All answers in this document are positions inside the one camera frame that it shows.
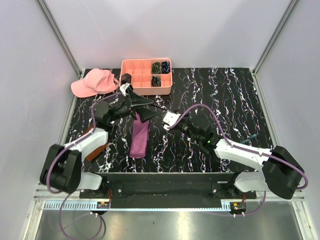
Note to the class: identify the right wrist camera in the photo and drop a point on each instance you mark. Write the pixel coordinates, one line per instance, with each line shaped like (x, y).
(169, 119)

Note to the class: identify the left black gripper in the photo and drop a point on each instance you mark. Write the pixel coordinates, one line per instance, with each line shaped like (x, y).
(136, 100)

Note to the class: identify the brown cloth napkin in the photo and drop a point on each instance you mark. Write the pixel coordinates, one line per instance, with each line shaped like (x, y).
(95, 153)

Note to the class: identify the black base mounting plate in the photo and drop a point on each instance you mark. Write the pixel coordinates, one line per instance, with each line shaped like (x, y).
(168, 191)

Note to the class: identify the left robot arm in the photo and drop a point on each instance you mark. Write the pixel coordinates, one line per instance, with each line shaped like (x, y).
(62, 169)

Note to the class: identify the pink divided organizer box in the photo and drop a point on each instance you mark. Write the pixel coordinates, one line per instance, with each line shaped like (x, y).
(150, 76)

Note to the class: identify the pink baseball cap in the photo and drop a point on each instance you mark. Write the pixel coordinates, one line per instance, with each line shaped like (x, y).
(96, 81)

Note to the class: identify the dark rolled sock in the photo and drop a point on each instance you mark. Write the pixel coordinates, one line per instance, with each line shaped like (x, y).
(126, 78)

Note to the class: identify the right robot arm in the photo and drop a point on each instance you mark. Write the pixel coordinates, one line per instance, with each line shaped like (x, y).
(276, 169)

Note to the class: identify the purple cloth napkin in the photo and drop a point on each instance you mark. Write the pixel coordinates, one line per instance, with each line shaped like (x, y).
(140, 137)

